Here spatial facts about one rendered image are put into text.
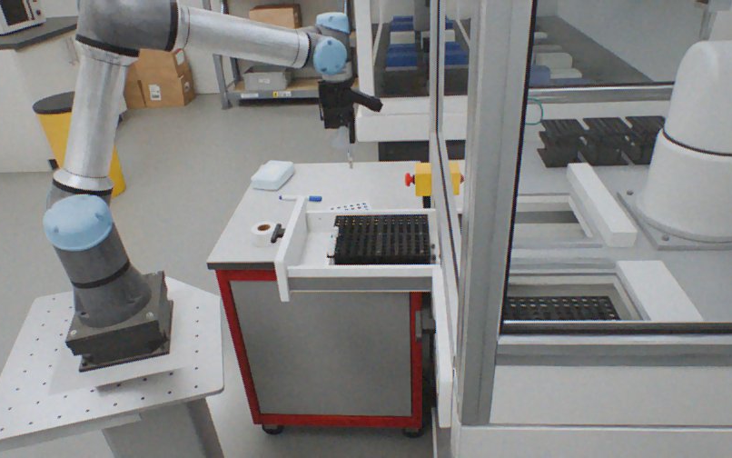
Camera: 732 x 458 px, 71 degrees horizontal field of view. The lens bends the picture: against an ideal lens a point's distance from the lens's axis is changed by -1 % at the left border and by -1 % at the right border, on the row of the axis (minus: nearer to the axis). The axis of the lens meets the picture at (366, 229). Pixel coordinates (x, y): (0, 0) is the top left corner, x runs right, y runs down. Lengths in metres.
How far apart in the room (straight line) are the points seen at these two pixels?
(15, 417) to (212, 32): 0.81
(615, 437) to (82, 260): 0.93
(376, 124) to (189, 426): 1.17
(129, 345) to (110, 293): 0.12
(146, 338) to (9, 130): 3.61
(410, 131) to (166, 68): 3.90
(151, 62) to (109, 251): 4.56
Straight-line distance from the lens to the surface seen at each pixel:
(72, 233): 1.08
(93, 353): 1.20
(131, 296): 1.17
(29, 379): 1.28
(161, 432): 1.35
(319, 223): 1.32
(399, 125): 1.92
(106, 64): 1.16
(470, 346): 0.64
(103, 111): 1.17
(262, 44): 1.09
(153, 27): 1.02
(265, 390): 1.76
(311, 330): 1.54
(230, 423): 2.04
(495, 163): 0.51
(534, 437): 0.77
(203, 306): 1.29
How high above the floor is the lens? 1.52
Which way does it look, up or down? 31 degrees down
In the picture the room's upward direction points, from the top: 4 degrees counter-clockwise
